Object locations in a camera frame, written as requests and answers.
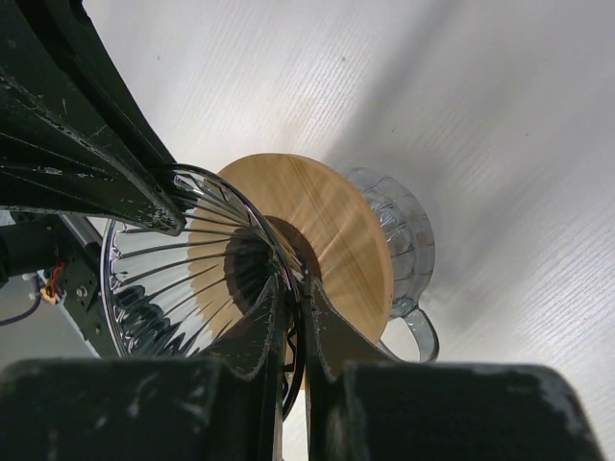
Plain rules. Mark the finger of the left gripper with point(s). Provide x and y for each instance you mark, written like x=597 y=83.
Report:
x=73 y=139

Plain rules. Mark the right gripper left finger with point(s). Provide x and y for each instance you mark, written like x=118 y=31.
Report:
x=256 y=340

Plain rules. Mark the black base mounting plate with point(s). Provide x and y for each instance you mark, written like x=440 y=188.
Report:
x=50 y=296

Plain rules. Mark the grey glass server carafe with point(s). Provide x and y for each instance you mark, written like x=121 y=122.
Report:
x=410 y=241

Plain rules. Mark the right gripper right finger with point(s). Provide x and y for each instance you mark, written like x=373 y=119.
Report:
x=335 y=349

